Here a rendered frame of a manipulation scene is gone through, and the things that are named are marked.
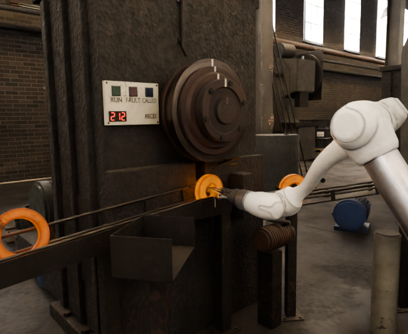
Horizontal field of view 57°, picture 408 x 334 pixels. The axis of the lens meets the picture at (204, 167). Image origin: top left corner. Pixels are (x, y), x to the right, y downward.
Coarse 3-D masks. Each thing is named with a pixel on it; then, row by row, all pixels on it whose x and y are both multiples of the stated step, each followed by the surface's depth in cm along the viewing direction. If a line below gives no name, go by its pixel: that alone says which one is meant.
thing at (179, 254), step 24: (144, 216) 142; (168, 216) 140; (120, 240) 117; (144, 240) 115; (168, 240) 113; (192, 240) 139; (120, 264) 118; (144, 264) 116; (168, 264) 114; (168, 288) 132; (168, 312) 132
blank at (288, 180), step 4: (288, 176) 194; (292, 176) 194; (296, 176) 195; (300, 176) 195; (284, 180) 194; (288, 180) 194; (292, 180) 194; (296, 180) 195; (300, 180) 195; (280, 184) 195; (284, 184) 194; (288, 184) 194
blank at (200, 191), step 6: (210, 174) 178; (198, 180) 177; (204, 180) 175; (210, 180) 178; (216, 180) 180; (198, 186) 174; (204, 186) 176; (216, 186) 181; (222, 186) 183; (198, 192) 174; (204, 192) 176; (198, 198) 175
